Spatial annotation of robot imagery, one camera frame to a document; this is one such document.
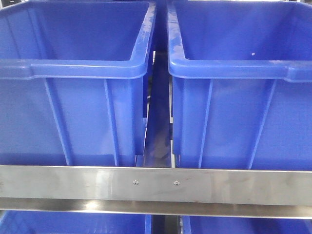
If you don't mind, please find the blue bin lower right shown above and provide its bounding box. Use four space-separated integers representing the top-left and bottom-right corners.
180 216 312 234

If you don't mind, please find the blue plastic bin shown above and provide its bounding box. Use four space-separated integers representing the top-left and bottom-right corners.
167 1 312 171
0 0 156 166

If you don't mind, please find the blue plastic bin left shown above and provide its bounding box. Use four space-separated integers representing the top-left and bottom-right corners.
0 0 156 166

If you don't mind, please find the steel shelf front rail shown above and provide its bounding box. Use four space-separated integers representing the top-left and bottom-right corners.
0 165 312 219

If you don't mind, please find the blue plastic bin right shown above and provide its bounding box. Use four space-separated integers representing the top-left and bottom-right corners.
167 1 312 171

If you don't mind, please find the blue bin lower left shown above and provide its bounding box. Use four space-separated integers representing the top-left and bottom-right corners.
0 211 152 234

